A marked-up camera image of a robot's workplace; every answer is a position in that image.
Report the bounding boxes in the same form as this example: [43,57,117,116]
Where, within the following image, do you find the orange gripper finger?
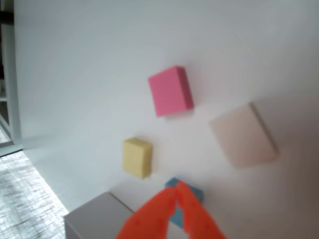
[176,181,227,239]
[116,187,178,239]

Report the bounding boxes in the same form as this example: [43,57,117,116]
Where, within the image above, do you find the yellow foam cuboid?
[122,137,154,180]

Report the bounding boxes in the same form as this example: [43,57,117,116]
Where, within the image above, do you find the blue foam cuboid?
[164,177,205,229]

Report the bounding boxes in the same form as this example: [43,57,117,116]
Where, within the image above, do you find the white cardboard bin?
[63,191,137,239]

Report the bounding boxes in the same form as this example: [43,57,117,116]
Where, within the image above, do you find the white foam cuboid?
[209,101,280,168]

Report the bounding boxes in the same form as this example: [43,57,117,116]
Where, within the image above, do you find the pink foam cuboid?
[147,65,195,118]

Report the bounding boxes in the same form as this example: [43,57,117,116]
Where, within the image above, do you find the beige woven curtain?
[0,149,70,239]

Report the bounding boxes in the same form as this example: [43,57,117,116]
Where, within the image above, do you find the white window frame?
[0,0,24,150]

